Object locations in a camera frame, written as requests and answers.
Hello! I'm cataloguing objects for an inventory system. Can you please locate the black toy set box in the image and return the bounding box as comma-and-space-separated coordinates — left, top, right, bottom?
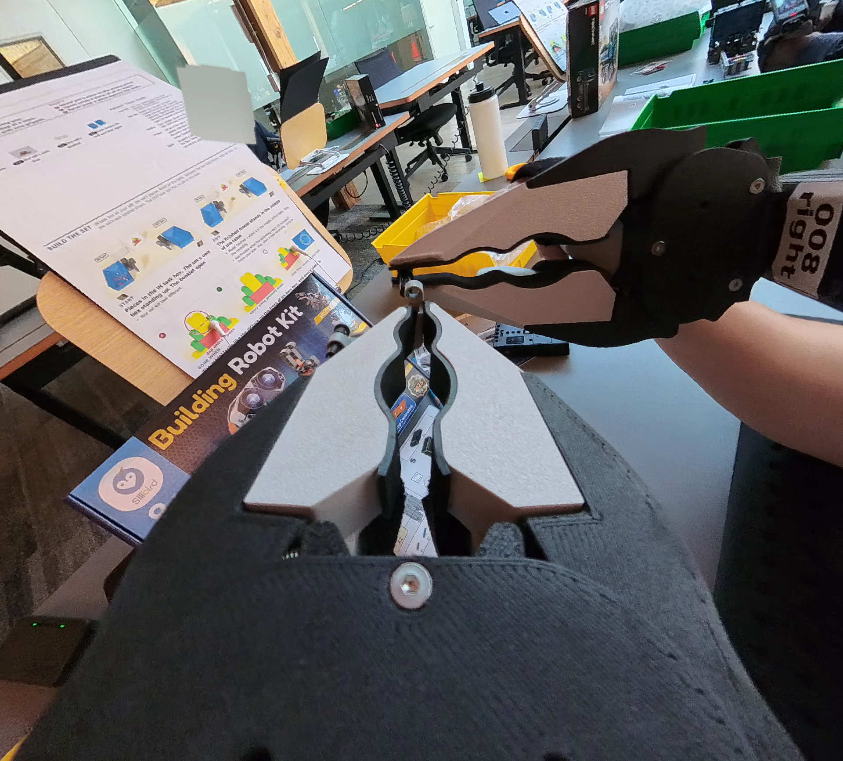
566, 0, 623, 118

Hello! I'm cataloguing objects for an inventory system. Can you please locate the person's right forearm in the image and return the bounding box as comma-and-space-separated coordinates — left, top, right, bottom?
655, 299, 843, 467

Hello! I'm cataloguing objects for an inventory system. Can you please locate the black mat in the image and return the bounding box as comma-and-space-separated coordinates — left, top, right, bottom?
713, 422, 843, 761

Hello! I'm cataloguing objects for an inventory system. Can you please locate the wooden document stand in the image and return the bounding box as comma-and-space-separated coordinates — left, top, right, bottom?
519, 10, 569, 83
0, 55, 354, 408

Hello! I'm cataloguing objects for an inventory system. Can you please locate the black toy vehicle model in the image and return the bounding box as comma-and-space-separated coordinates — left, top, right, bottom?
708, 0, 769, 77

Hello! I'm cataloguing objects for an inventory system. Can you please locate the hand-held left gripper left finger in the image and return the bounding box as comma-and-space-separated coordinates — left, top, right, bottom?
242, 305, 420, 556

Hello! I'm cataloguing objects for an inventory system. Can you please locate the office desk with wooden edge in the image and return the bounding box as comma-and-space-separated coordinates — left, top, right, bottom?
377, 42, 496, 113
283, 109, 414, 223

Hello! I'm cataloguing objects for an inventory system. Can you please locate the yellow plastic bin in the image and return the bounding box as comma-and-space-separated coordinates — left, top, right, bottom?
372, 191, 537, 289

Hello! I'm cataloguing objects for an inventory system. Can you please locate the blue building toy box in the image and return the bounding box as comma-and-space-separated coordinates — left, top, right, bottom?
66, 272, 455, 558

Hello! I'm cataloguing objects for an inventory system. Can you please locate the clear plastic bag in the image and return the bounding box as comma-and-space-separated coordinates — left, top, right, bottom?
425, 195, 528, 268

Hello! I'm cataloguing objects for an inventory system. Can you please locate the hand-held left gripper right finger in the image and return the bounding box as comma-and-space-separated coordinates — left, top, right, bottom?
421, 303, 587, 558

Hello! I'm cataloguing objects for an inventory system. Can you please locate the green plastic bin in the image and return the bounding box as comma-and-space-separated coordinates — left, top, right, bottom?
631, 58, 843, 174
618, 10, 703, 68

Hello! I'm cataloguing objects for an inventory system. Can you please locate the white water bottle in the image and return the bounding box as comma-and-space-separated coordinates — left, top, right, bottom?
466, 83, 509, 181

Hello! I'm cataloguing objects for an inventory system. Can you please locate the black device with green lights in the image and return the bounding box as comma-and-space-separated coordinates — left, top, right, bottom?
0, 617, 91, 688

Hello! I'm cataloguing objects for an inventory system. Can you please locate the small black box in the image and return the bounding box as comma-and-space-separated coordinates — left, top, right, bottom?
344, 74, 387, 130

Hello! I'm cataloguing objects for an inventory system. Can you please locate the black electronic module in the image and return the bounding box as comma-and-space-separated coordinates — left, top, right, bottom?
493, 322, 571, 358

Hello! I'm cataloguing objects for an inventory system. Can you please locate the black office chair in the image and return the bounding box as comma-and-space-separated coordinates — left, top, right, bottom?
354, 50, 476, 184

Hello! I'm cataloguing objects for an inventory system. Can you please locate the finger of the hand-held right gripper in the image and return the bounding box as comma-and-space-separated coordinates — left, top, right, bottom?
393, 262, 619, 327
389, 170, 631, 274

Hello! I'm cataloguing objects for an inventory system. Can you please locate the black folding panel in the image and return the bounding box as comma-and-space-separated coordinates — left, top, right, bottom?
279, 52, 329, 124

